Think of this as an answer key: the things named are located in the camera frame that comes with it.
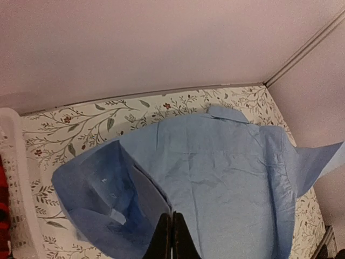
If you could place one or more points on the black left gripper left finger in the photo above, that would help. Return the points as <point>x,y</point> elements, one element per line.
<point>160,245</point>

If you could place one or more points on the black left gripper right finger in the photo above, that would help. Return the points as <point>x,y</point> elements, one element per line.
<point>182,244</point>

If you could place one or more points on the light blue long sleeve shirt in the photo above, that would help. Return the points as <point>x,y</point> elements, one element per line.
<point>235,183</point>

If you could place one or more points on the white plastic laundry basket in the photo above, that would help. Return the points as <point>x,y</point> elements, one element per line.
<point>26,238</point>

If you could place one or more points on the floral patterned table cloth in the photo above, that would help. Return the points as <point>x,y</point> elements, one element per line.
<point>54,138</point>

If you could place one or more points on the red black patterned shirt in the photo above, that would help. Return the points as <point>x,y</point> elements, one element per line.
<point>6,251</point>

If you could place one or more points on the aluminium front rail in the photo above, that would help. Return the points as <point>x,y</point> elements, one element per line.
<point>327,247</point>

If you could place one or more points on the right aluminium frame post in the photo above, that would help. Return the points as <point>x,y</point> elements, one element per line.
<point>307,48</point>

